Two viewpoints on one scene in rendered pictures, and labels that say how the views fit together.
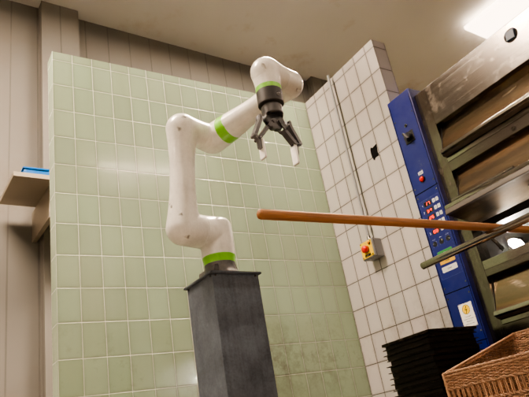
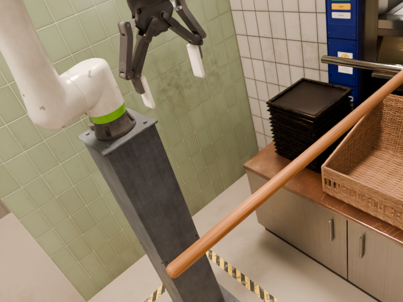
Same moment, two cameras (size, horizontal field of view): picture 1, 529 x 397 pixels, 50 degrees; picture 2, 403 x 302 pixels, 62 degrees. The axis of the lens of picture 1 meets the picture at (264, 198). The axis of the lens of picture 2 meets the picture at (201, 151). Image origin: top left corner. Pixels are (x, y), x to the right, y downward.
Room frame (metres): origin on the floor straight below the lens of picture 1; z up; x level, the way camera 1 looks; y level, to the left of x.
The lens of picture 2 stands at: (1.05, -0.15, 1.74)
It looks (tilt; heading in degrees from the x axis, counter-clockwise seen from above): 34 degrees down; 6
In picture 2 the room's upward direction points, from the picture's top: 18 degrees counter-clockwise
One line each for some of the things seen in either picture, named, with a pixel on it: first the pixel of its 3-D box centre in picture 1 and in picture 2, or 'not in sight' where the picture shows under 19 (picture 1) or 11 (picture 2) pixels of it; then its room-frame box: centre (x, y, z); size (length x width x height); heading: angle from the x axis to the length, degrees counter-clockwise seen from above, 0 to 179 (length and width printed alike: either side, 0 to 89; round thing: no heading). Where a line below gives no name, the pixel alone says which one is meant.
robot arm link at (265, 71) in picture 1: (268, 76); not in sight; (1.69, -0.09, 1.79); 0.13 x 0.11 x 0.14; 141
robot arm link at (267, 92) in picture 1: (269, 100); not in sight; (1.69, -0.08, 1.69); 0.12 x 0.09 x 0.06; 38
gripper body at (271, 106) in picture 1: (273, 118); (150, 7); (1.69, -0.08, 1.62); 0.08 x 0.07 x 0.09; 128
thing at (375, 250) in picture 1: (371, 249); not in sight; (2.94, -0.52, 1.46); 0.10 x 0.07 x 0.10; 35
